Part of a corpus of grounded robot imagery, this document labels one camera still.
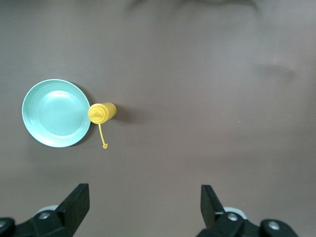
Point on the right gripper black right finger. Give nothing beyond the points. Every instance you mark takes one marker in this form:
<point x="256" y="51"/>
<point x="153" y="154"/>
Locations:
<point x="232" y="222"/>

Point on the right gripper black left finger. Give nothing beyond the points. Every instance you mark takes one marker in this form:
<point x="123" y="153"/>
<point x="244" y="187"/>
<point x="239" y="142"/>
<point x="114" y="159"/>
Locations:
<point x="56" y="217"/>

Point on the yellow squeeze bottle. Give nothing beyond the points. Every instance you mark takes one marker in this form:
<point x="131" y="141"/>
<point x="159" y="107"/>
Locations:
<point x="102" y="113"/>

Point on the green plate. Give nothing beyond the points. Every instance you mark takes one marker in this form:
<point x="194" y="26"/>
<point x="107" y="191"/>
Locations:
<point x="55" y="113"/>

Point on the brown table cloth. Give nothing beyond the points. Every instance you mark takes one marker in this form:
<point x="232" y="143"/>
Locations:
<point x="185" y="86"/>

